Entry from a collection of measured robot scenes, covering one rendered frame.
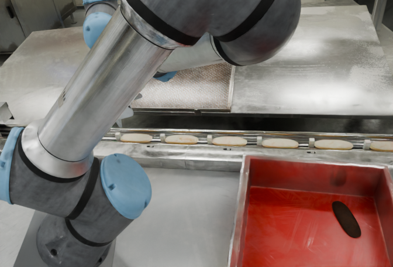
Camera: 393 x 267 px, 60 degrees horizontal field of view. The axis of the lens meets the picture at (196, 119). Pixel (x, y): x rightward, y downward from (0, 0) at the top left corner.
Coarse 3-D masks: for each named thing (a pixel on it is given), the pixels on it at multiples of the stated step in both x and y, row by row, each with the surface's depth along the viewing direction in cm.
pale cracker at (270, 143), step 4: (264, 140) 96; (268, 140) 96; (272, 140) 95; (276, 140) 95; (280, 140) 95; (284, 140) 95; (288, 140) 95; (292, 140) 95; (264, 144) 95; (268, 144) 94; (272, 144) 94; (276, 144) 94; (280, 144) 94; (284, 144) 94; (288, 144) 93; (292, 144) 93; (296, 144) 93; (292, 148) 93
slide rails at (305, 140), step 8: (0, 136) 111; (104, 136) 106; (112, 136) 105; (152, 136) 103; (200, 136) 101; (216, 136) 100; (232, 136) 100; (240, 136) 99; (248, 136) 99; (256, 136) 99; (264, 136) 98; (176, 144) 99; (192, 144) 99; (200, 144) 98; (208, 144) 98; (360, 144) 92
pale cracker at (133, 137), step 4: (124, 136) 103; (128, 136) 103; (132, 136) 102; (136, 136) 102; (140, 136) 102; (144, 136) 102; (148, 136) 102; (124, 140) 102; (128, 140) 102; (132, 140) 102; (136, 140) 101; (140, 140) 101; (144, 140) 101; (148, 140) 101
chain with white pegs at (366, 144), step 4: (116, 132) 103; (116, 136) 103; (120, 136) 104; (160, 136) 100; (164, 136) 100; (208, 136) 98; (260, 136) 95; (112, 140) 106; (116, 140) 104; (120, 140) 104; (164, 140) 101; (208, 140) 98; (260, 140) 95; (312, 140) 92; (368, 140) 90; (248, 144) 98; (252, 144) 98; (256, 144) 97; (260, 144) 96; (312, 144) 93; (364, 144) 90; (368, 144) 90; (352, 148) 93; (356, 148) 92; (360, 148) 92; (364, 148) 91; (368, 148) 90
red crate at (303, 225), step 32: (256, 192) 86; (288, 192) 85; (320, 192) 84; (256, 224) 78; (288, 224) 77; (320, 224) 76; (256, 256) 72; (288, 256) 71; (320, 256) 70; (352, 256) 70; (384, 256) 69
